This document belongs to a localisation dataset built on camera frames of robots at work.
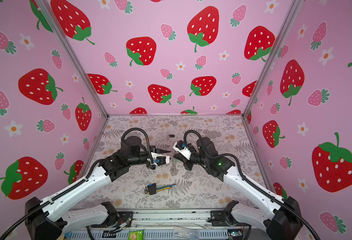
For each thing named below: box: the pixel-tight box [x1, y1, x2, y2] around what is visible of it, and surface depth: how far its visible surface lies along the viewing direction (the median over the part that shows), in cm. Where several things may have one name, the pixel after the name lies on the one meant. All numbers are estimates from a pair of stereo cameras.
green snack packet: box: [128, 229, 144, 240], surface depth 70 cm
